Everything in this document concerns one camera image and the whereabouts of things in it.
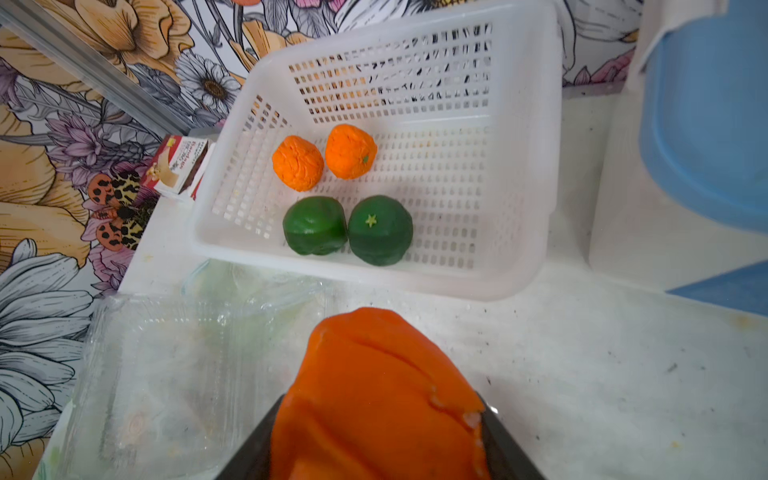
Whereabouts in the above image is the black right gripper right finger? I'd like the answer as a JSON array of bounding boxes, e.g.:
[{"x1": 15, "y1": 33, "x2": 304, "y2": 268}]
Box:
[{"x1": 481, "y1": 398, "x2": 546, "y2": 480}]

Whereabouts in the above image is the orange toy fruit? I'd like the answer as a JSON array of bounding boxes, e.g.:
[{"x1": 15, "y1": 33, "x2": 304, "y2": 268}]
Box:
[
  {"x1": 272, "y1": 135, "x2": 325, "y2": 192},
  {"x1": 269, "y1": 307, "x2": 490, "y2": 479},
  {"x1": 325, "y1": 124, "x2": 378, "y2": 180}
]

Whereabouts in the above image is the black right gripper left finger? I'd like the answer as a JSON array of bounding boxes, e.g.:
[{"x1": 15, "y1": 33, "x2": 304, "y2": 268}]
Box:
[{"x1": 215, "y1": 395, "x2": 284, "y2": 480}]

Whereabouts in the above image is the blue lidded storage box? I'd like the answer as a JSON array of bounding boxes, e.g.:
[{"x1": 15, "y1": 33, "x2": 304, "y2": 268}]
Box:
[{"x1": 587, "y1": 0, "x2": 768, "y2": 318}]

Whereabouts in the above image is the red and white carton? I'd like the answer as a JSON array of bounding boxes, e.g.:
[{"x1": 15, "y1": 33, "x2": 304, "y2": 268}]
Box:
[{"x1": 141, "y1": 135, "x2": 216, "y2": 203}]

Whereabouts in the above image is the white perforated plastic basket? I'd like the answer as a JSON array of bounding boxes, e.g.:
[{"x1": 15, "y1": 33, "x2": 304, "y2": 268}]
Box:
[{"x1": 189, "y1": 1, "x2": 564, "y2": 300}]

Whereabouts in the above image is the clear clamshell with green fruit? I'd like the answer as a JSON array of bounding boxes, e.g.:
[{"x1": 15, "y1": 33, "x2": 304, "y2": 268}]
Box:
[{"x1": 37, "y1": 260, "x2": 331, "y2": 479}]

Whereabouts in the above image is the green toy fruit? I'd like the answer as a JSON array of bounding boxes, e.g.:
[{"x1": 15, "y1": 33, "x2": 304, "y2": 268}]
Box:
[
  {"x1": 282, "y1": 196, "x2": 347, "y2": 256},
  {"x1": 347, "y1": 195, "x2": 414, "y2": 267}
]

